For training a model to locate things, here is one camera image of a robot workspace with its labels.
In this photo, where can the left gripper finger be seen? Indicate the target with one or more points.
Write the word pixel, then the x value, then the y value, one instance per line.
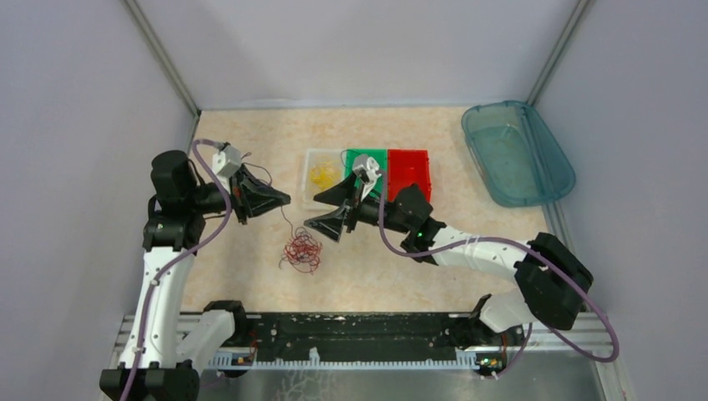
pixel 266 201
pixel 252 184

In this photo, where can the white plastic bin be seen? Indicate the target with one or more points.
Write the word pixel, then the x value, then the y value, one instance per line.
pixel 322 170

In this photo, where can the red plastic bin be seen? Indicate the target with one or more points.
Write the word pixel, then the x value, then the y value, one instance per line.
pixel 406 167

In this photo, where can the aluminium frame rail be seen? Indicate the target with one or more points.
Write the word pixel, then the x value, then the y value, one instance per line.
pixel 588 333

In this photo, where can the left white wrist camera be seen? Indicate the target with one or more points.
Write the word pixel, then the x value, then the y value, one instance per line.
pixel 226 161

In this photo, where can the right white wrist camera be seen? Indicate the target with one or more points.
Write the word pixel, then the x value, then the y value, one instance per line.
pixel 367 170

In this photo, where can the green plastic bin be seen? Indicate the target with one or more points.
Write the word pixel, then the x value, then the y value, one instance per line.
pixel 352 157

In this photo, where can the teal transparent tub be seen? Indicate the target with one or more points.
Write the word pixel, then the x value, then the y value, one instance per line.
pixel 519 159

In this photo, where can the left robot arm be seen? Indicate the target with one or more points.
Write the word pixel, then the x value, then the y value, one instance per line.
pixel 185 214

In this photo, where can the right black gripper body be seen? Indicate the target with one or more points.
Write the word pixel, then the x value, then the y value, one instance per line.
pixel 357 211

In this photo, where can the white toothed cable duct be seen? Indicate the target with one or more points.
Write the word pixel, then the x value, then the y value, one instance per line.
pixel 226 361

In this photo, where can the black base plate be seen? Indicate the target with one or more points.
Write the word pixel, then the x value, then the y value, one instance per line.
pixel 366 337

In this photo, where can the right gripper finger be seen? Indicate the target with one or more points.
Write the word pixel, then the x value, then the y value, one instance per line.
pixel 341 194
pixel 331 225

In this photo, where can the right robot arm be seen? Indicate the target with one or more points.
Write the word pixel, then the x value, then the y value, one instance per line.
pixel 550 281

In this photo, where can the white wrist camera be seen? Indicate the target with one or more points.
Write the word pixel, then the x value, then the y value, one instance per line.
pixel 226 161
pixel 367 170

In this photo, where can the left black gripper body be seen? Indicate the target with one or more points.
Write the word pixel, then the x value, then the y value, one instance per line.
pixel 240 197

